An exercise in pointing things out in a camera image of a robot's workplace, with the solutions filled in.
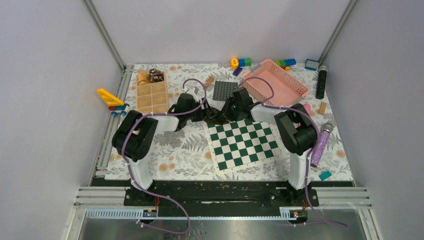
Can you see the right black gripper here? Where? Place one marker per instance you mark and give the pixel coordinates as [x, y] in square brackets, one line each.
[229, 102]

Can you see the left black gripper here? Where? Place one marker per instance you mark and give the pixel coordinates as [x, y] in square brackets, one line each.
[203, 113]

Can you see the black key-patterned necktie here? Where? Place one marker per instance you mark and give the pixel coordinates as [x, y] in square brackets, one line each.
[216, 114]

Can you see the wooden compartment box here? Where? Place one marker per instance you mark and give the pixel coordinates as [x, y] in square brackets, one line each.
[153, 97]

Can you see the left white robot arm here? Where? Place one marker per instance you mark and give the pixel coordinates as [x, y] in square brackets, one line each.
[134, 137]

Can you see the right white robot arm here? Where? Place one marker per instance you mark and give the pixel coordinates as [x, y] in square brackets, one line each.
[298, 133]

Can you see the grey studded baseplate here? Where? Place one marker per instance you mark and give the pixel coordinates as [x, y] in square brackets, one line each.
[223, 90]

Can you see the purple toy brick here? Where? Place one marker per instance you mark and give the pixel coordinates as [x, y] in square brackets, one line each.
[237, 71]

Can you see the small wooden arch block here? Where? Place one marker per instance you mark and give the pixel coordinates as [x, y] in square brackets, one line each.
[209, 81]

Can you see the green white chessboard mat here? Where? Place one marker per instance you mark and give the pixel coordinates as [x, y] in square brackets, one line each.
[242, 144]

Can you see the rolled floral black tie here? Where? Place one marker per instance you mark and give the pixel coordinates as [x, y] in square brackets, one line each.
[155, 75]

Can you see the yellow round toy block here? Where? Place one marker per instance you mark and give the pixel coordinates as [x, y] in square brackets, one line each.
[234, 63]

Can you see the green toy brick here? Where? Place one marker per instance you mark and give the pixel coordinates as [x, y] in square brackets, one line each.
[248, 61]

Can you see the rolled golden tie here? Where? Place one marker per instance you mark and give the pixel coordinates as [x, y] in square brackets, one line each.
[143, 78]

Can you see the pink perforated plastic basket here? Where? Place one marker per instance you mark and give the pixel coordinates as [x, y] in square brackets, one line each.
[268, 81]

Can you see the multicolour toy brick train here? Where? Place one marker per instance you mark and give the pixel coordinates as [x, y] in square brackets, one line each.
[286, 64]

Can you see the pink toy microphone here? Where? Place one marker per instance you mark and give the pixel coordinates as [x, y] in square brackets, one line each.
[307, 107]

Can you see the yellow toy ladder vehicle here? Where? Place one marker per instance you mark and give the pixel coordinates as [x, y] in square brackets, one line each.
[116, 106]

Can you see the blue grey toy brick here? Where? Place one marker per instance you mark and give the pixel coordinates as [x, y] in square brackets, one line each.
[312, 65]

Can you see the small wooden rectangular block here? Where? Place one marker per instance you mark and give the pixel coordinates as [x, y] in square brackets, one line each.
[322, 108]

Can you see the black toy microphone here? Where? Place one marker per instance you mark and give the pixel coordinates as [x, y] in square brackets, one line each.
[321, 82]

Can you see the purple glitter toy microphone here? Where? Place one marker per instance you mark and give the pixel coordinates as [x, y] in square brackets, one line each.
[325, 133]

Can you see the teal small block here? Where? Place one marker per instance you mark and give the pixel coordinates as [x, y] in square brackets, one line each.
[325, 175]

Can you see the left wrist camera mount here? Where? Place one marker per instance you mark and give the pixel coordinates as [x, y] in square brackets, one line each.
[193, 91]

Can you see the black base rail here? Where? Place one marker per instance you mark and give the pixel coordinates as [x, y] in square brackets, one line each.
[217, 198]

